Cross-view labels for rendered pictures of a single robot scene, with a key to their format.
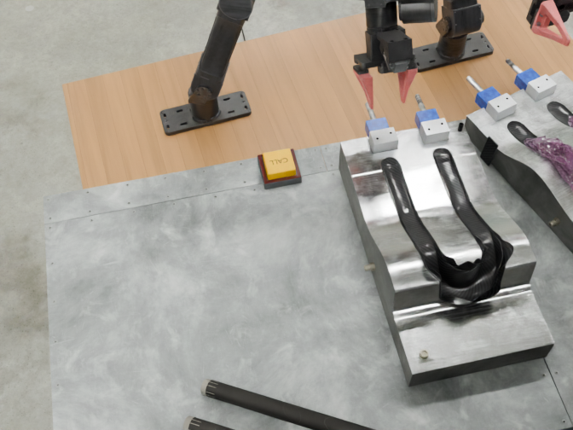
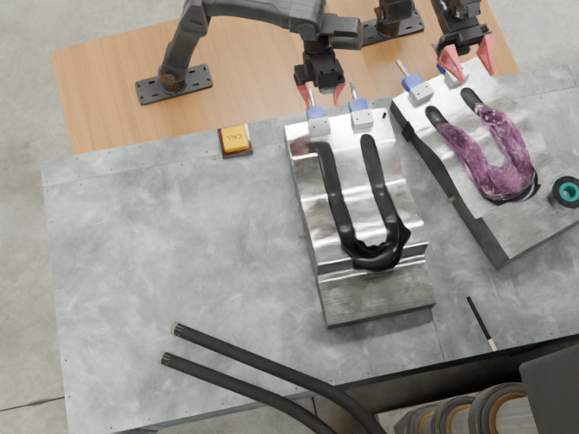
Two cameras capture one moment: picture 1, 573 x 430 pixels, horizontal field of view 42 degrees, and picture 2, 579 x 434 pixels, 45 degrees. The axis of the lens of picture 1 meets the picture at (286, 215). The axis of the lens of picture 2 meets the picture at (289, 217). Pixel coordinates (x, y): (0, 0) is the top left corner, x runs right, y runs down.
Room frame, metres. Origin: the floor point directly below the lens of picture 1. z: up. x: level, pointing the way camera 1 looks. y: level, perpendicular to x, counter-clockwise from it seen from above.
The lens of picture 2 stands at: (0.22, -0.10, 2.47)
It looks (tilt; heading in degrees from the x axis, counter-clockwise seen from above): 72 degrees down; 358
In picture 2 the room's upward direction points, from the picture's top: 1 degrees clockwise
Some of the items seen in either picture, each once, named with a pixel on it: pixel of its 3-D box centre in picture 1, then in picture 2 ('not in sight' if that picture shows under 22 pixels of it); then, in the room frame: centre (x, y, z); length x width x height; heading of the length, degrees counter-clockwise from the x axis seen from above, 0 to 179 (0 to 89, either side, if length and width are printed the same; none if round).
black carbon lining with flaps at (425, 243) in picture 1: (445, 215); (363, 199); (0.76, -0.30, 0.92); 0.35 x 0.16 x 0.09; 10
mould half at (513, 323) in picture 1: (438, 236); (357, 213); (0.75, -0.29, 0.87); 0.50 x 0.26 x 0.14; 10
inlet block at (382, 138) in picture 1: (376, 126); (314, 112); (1.01, -0.19, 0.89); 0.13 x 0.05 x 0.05; 11
